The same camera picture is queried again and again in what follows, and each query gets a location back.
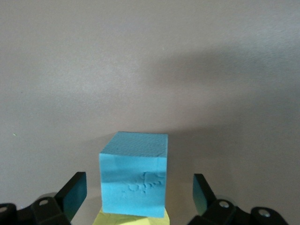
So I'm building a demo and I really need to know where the yellow foam cube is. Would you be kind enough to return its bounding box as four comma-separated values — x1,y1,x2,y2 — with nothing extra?
92,208,171,225

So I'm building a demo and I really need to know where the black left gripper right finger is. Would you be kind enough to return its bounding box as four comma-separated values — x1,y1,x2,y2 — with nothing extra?
193,173,288,225

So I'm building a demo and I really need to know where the blue foam cube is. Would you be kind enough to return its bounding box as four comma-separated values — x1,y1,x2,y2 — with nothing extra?
98,131,169,218

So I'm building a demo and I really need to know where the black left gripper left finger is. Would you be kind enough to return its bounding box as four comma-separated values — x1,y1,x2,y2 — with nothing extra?
0,172,88,225

